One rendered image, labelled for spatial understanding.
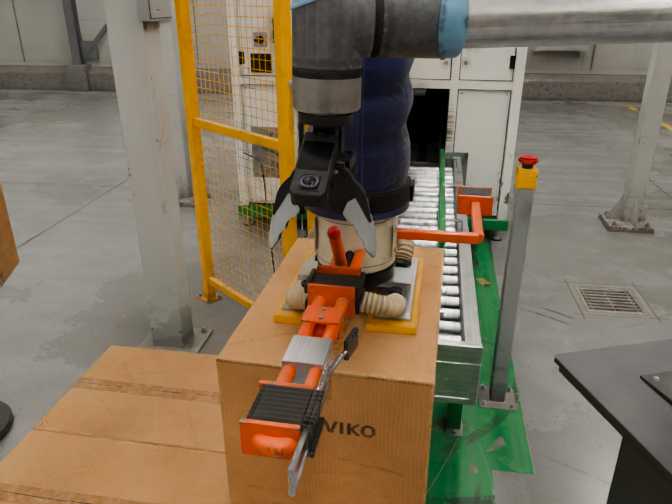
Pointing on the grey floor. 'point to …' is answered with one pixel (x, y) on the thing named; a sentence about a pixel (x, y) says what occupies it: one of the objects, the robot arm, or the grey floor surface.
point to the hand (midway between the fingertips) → (321, 256)
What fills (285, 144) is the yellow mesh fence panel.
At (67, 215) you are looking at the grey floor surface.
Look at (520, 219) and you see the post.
